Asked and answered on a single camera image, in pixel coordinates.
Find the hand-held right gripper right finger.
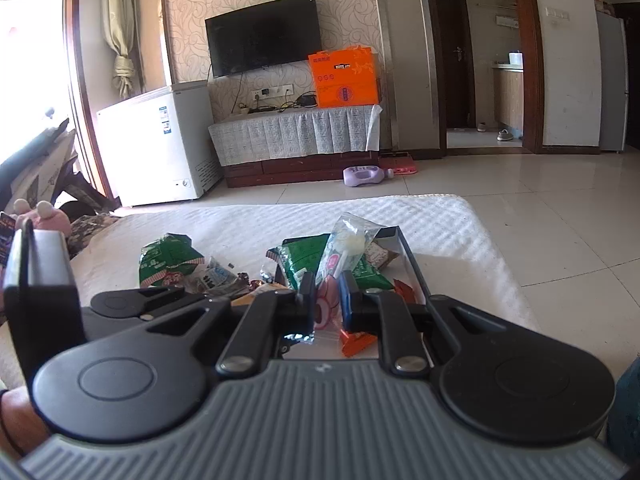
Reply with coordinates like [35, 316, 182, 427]
[339, 270, 506, 380]

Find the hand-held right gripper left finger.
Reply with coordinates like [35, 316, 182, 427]
[142, 272, 319, 377]

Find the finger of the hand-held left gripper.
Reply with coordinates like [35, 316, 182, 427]
[137, 285, 237, 322]

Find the long orange-red snack packet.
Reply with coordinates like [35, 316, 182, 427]
[339, 279, 417, 359]

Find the green snack bag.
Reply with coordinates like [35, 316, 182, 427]
[266, 233, 397, 294]
[138, 233, 207, 289]

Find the brown pastry packet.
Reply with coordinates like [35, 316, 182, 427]
[230, 280, 302, 307]

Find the clear packet with pink print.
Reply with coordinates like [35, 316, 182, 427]
[285, 213, 382, 347]

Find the brown square snack packet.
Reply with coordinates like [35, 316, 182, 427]
[366, 239, 401, 269]

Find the dark blue cardboard box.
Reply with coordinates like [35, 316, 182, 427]
[277, 226, 434, 361]

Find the person's left forearm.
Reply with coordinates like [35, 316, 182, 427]
[0, 384, 52, 457]

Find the pink plush toy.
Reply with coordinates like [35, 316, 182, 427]
[12, 198, 74, 252]

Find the purple bottle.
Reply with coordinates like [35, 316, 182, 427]
[342, 164, 395, 189]

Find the black white plastic shell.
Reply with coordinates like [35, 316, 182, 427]
[0, 119, 78, 202]

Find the white chest freezer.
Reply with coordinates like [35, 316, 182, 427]
[95, 79, 225, 209]

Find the cabinet with lace cloth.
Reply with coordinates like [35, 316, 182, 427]
[208, 104, 384, 189]

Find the orange cardboard box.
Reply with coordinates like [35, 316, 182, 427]
[307, 45, 380, 110]

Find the wooden counter cabinet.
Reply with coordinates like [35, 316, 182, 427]
[492, 62, 525, 134]

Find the black television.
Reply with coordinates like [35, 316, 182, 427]
[204, 0, 324, 80]

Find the dark wooden door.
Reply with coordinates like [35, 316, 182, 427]
[430, 0, 476, 131]

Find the beige tied curtain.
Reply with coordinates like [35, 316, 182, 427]
[99, 0, 146, 102]

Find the person's leg in jeans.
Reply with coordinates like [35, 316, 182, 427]
[606, 356, 640, 462]

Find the white wall outlet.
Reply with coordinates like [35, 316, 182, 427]
[251, 83, 294, 99]

